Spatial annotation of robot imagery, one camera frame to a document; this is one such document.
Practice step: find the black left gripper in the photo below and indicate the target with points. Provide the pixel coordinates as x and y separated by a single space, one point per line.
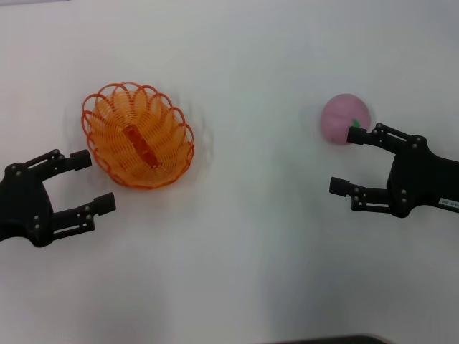
25 200

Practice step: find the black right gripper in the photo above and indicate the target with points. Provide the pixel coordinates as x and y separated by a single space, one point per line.
419 179

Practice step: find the pink toy peach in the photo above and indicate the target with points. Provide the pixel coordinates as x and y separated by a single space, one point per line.
337 114

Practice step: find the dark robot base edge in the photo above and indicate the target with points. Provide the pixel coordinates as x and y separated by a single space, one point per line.
340 340

